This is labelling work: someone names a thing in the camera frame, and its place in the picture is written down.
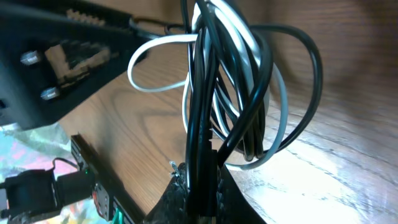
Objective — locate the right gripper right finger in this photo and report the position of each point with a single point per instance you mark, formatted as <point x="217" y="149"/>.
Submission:
<point x="232" y="207"/>

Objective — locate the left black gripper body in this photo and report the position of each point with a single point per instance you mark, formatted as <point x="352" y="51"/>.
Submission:
<point x="25" y="72"/>

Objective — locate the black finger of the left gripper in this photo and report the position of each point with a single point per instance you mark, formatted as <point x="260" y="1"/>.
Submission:
<point x="80" y="56"/>

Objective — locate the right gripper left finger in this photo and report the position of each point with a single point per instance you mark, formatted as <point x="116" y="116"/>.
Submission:
<point x="171" y="207"/>

